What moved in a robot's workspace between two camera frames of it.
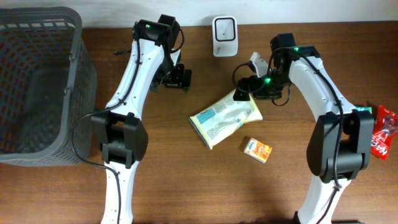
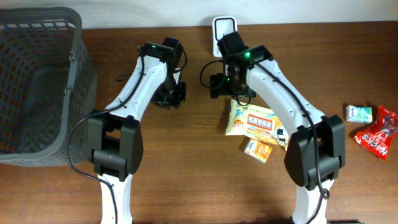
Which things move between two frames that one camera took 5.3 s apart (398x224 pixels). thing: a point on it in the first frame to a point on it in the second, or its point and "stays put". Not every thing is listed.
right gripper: x=259 y=91 to x=219 y=84
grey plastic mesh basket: x=48 y=89 stays put
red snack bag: x=386 y=127 stays put
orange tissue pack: x=257 y=150 stays put
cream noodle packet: x=216 y=122 to x=255 y=121
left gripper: x=178 y=78 to x=170 y=97
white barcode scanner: x=225 y=36 stays put
